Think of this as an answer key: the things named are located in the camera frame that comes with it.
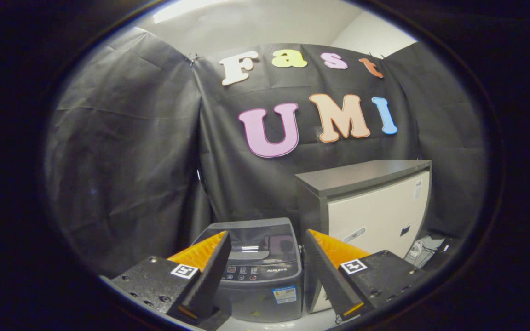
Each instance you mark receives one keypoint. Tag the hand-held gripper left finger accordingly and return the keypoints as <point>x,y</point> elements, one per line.
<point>210,271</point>

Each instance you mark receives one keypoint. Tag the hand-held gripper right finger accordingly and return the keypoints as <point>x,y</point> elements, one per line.
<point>327,271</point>

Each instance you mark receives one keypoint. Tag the grey washing machine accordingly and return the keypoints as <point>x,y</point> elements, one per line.
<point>260,299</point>

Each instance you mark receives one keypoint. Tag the black backdrop cloth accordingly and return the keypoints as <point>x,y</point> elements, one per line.
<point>122,147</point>

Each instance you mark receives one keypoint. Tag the white cabinet with grey frame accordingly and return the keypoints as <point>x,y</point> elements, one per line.
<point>375,211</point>

